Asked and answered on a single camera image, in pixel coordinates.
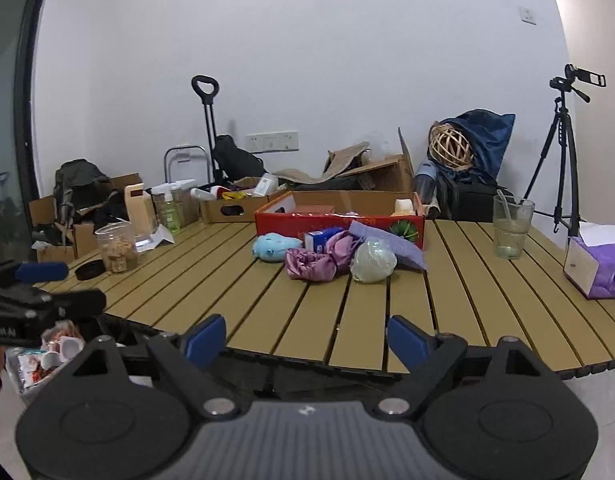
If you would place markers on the clear drinking glass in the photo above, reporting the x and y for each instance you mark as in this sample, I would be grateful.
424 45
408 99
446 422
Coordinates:
512 220

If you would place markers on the black camera tripod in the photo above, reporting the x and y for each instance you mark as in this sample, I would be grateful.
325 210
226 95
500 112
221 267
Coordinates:
561 131

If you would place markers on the black camcorder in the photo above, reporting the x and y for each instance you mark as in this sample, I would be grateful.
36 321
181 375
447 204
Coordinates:
565 84

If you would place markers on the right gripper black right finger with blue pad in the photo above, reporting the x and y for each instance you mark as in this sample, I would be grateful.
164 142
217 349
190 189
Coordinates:
431 362

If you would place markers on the white wall socket strip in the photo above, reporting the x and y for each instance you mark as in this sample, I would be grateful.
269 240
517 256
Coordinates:
272 142

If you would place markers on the purple tissue box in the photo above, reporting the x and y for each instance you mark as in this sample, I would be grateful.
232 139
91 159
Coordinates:
590 260

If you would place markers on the large brown cardboard box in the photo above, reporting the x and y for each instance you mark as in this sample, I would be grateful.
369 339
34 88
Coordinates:
360 167

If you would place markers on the black suitcase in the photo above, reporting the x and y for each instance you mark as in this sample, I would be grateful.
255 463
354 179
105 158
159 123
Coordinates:
467 199

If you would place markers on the red cardboard box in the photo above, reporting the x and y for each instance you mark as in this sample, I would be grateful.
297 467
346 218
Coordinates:
298 212

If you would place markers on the purple knitted pouch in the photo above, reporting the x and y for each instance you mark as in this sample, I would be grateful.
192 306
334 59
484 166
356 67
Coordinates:
406 253

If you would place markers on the blue tissue pack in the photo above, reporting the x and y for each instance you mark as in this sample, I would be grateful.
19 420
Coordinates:
315 241

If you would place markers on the pink satin scrunchie cloth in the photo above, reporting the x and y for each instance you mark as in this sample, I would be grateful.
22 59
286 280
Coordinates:
321 267

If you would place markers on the small brown cardboard box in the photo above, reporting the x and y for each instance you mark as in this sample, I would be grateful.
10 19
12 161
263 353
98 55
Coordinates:
240 201

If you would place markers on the light blue plush toy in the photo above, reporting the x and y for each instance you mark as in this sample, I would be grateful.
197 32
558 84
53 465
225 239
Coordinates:
272 247

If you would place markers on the black bag on trolley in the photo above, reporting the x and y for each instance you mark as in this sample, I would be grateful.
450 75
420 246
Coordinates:
234 162

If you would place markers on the woven rattan ball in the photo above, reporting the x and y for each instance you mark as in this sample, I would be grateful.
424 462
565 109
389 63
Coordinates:
449 147

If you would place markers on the white wall switch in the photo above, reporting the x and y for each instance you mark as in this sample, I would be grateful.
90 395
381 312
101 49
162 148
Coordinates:
526 15

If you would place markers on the dark blue velvet cushion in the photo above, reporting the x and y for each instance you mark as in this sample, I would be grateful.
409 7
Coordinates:
489 135

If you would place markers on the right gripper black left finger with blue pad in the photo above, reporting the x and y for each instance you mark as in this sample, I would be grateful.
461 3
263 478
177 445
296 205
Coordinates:
184 368

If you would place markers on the clear jar with snacks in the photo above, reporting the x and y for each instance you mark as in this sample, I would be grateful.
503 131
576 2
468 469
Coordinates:
116 243

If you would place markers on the blue water bottle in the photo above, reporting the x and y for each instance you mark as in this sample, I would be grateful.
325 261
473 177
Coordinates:
425 181

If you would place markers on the tan wooden box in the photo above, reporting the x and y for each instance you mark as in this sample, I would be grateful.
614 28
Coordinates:
140 210

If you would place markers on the green spray bottle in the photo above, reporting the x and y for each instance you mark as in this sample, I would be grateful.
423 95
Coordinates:
174 205

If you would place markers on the iridescent white mesh pouf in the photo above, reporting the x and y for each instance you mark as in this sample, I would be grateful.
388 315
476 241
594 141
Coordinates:
373 262

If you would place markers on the dark green backpack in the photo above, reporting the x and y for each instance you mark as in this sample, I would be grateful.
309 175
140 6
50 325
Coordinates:
78 185

